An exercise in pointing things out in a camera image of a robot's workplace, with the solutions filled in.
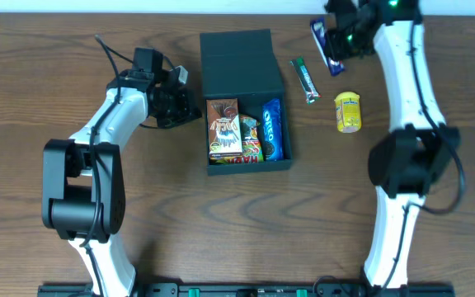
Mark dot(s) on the Haribo gummy candy bag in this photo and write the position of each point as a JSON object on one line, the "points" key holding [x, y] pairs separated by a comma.
{"points": [[251, 145]]}

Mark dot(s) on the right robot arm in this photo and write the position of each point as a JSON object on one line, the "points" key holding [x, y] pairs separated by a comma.
{"points": [[415, 167]]}

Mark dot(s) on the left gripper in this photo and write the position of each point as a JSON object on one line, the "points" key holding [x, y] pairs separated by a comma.
{"points": [[181, 109]]}

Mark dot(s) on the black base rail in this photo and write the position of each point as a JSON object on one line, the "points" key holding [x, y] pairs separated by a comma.
{"points": [[321, 290]]}

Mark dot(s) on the purple Dairy Milk bar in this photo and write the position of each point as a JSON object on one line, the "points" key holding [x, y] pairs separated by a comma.
{"points": [[318, 28]]}

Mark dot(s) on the small yellow can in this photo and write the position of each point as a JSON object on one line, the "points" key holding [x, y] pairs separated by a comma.
{"points": [[348, 115]]}

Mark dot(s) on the green chocolate bar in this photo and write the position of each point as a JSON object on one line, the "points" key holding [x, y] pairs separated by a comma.
{"points": [[305, 79]]}

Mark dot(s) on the brown Pocky box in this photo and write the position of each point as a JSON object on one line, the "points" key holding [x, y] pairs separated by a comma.
{"points": [[224, 132]]}

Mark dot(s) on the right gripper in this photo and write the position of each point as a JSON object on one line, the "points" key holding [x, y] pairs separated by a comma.
{"points": [[335, 47]]}

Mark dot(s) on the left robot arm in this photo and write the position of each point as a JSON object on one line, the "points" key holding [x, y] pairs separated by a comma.
{"points": [[83, 192]]}

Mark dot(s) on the blue Oreo cookie pack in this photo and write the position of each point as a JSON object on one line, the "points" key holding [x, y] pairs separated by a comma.
{"points": [[272, 128]]}

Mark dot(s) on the dark green gift box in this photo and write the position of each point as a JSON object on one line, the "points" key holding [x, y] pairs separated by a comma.
{"points": [[242, 65]]}

